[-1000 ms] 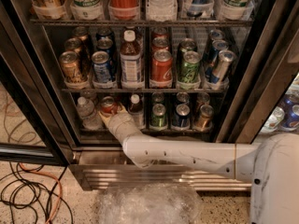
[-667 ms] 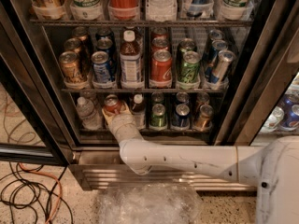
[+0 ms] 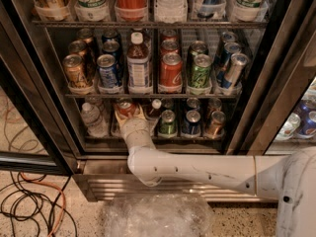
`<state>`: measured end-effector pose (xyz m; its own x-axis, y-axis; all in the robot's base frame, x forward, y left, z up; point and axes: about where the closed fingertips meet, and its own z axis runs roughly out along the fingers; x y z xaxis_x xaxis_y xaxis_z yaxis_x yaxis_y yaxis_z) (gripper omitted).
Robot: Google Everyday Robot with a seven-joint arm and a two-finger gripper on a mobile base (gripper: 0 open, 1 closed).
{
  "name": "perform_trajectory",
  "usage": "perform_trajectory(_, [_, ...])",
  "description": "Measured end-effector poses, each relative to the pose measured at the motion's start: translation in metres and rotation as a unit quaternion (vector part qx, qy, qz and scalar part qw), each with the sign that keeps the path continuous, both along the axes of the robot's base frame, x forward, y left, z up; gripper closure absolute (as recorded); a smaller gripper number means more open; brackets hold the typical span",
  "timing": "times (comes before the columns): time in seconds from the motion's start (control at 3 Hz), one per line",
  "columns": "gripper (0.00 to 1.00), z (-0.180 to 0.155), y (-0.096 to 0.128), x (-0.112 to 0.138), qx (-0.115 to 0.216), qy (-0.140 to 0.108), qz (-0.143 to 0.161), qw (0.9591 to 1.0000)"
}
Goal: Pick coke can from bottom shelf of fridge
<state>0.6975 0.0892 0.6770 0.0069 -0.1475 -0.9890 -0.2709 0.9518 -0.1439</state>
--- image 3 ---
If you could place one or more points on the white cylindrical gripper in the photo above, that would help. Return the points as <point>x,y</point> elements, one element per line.
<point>135,125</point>

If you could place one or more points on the red coke can bottom front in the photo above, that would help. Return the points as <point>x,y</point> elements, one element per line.
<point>126,108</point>

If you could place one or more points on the red coke can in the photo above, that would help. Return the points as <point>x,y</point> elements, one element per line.
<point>168,34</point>
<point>126,108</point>
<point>171,70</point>
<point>169,45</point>

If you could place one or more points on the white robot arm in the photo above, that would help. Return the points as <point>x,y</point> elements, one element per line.
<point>289,179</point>

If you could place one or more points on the brown tea bottle bottom shelf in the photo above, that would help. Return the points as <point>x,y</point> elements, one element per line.
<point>153,111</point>

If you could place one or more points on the brown tea bottle shelf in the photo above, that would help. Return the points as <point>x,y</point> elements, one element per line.
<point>138,61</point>
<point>153,111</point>

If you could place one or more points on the green can bottom front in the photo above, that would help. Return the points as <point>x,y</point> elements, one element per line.
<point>167,123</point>

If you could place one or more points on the green can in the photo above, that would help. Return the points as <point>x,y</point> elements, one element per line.
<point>196,47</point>
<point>167,123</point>
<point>168,104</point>
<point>199,72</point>

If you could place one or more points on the clear water bottle bottom shelf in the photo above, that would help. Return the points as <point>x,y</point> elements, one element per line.
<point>94,121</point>

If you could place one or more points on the clear water bottle shelf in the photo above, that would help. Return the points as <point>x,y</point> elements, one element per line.
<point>170,9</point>
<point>94,121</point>

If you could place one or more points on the green can bottom rear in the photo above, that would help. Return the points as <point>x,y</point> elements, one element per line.
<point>168,104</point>

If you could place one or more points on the brown tea bottle middle shelf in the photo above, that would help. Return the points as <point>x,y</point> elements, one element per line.
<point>138,61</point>

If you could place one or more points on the blue pepsi can middle front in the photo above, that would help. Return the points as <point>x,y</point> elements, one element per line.
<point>108,69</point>

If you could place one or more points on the blue pepsi can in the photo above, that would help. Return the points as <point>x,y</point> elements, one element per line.
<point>112,47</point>
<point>110,34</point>
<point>108,69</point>

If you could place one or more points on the blue can bottom front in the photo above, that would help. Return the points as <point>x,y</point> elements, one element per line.
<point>191,123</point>

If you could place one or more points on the red coke can middle front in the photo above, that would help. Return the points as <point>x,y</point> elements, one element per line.
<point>171,70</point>

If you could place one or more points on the blue can bottom rear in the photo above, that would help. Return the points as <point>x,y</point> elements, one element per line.
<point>192,104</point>

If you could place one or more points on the gold can middle front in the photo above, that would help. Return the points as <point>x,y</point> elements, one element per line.
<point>73,65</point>

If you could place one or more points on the gold can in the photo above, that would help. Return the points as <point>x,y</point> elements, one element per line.
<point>87,35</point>
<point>214,104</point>
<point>73,65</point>
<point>81,48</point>
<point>215,124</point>

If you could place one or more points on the green can middle front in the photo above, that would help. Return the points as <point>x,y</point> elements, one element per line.
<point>199,72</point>

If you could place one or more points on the gold can bottom rear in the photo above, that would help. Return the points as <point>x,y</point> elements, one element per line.
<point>214,104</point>

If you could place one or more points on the gold can bottom front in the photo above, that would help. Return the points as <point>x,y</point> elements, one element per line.
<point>215,124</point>

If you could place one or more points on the blue pepsi can middle rear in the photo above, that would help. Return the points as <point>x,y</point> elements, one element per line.
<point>110,34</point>

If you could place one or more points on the red coke can middle rear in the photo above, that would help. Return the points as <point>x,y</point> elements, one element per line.
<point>168,34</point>

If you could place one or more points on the gold can middle rear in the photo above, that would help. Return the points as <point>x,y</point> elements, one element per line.
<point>87,35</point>

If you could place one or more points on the green can middle rear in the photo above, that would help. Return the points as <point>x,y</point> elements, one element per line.
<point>196,47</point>

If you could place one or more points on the open glass fridge door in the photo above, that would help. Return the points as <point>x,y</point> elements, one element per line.
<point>23,78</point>

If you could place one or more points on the slim redbull can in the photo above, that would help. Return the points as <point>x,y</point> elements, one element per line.
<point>221,65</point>
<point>238,62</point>
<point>224,38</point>

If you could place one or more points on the slim redbull can middle front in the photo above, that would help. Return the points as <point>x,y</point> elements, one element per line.
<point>238,62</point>

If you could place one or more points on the clear water bottle top shelf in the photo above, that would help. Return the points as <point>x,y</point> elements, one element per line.
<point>170,9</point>

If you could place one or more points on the slim redbull can middle rear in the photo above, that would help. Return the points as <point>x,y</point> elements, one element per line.
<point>224,38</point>

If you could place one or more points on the white can right fridge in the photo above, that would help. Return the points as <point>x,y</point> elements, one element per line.
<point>290,126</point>

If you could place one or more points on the blue can right fridge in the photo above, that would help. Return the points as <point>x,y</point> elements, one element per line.
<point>307,128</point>

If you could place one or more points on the crumpled clear plastic bag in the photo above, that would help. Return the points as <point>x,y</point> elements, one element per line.
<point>159,216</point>

